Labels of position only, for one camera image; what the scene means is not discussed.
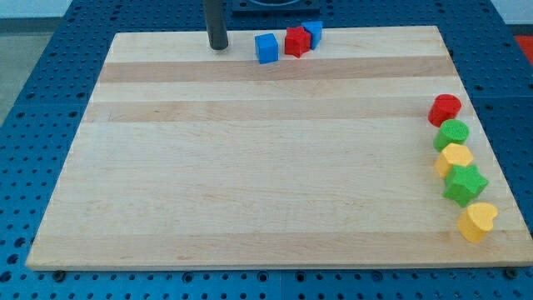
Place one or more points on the blue cube block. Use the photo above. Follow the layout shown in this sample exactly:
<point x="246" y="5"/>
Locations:
<point x="266" y="48"/>

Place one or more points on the red star block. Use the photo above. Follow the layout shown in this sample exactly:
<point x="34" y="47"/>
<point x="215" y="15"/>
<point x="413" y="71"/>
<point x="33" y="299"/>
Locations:
<point x="297" y="41"/>

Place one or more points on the yellow heart block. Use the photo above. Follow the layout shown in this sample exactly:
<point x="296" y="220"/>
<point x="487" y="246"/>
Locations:
<point x="477" y="221"/>

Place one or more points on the light wooden board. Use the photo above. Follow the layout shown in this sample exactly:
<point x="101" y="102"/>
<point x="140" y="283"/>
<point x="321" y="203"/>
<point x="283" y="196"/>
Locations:
<point x="190" y="159"/>

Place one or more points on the red cylinder block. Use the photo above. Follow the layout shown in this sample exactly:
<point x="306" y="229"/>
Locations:
<point x="445" y="106"/>

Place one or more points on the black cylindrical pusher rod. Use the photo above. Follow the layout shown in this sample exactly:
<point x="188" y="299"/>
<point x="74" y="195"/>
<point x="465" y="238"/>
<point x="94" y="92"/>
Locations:
<point x="215" y="24"/>

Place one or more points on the blue triangle block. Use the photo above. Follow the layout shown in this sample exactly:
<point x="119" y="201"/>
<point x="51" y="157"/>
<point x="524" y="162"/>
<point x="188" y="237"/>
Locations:
<point x="314" y="28"/>

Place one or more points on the green star block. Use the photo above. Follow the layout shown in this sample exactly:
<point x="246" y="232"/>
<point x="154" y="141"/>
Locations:
<point x="462" y="184"/>

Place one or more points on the green cylinder block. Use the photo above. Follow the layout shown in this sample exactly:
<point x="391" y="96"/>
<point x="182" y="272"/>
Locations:
<point x="451" y="131"/>

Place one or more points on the yellow pentagon block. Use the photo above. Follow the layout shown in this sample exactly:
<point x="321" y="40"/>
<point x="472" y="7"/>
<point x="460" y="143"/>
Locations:
<point x="452" y="154"/>

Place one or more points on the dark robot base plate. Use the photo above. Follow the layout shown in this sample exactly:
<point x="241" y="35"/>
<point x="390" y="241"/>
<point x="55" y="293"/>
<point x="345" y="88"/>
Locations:
<point x="240" y="7"/>

